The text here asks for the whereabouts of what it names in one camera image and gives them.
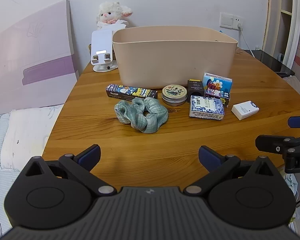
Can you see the long cartoon print box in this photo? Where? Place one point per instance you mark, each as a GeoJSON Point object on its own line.
{"type": "Point", "coordinates": [130, 92]}

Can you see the small white box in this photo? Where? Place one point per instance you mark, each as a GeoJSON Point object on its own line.
{"type": "Point", "coordinates": [243, 110]}

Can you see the beige plastic storage basket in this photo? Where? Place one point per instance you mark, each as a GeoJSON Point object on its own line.
{"type": "Point", "coordinates": [170, 60]}

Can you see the blue and white patterned box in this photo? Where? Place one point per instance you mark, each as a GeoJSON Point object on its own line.
{"type": "Point", "coordinates": [206, 106]}

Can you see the white wardrobe frame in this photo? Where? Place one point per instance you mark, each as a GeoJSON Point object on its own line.
{"type": "Point", "coordinates": [296, 17]}

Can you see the small black box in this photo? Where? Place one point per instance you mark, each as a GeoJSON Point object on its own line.
{"type": "Point", "coordinates": [195, 87]}

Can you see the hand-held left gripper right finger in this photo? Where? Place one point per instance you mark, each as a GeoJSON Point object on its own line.
{"type": "Point", "coordinates": [210, 156]}

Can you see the black bin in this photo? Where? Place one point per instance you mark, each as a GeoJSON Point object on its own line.
{"type": "Point", "coordinates": [272, 60]}

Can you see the purple and white headboard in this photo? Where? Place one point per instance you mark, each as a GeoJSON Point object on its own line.
{"type": "Point", "coordinates": [27, 55]}

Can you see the dark cartoon print box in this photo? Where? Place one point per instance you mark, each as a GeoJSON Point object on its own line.
{"type": "Point", "coordinates": [221, 97]}

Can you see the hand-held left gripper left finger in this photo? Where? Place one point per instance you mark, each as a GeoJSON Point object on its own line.
{"type": "Point", "coordinates": [90, 155]}

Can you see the white phone stand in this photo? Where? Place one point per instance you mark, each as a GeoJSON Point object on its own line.
{"type": "Point", "coordinates": [101, 42]}

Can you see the white wall socket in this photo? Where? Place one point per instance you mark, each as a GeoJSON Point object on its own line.
{"type": "Point", "coordinates": [238, 21]}

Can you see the green checked scrunchie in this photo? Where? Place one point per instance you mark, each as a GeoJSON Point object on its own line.
{"type": "Point", "coordinates": [150, 120]}

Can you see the blue flower print box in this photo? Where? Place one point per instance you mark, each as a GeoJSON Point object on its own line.
{"type": "Point", "coordinates": [218, 83]}

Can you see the white plush lamb toy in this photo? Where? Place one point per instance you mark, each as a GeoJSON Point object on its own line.
{"type": "Point", "coordinates": [110, 12]}

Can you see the white pillow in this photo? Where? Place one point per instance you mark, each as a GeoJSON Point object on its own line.
{"type": "Point", "coordinates": [25, 135]}

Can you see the white wall switch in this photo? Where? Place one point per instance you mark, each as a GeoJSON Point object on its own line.
{"type": "Point", "coordinates": [226, 20]}

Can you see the round metal tin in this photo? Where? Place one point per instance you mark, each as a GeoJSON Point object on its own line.
{"type": "Point", "coordinates": [174, 92]}

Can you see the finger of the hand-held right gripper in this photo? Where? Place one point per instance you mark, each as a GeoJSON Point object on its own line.
{"type": "Point", "coordinates": [298, 121]}
{"type": "Point", "coordinates": [270, 143]}

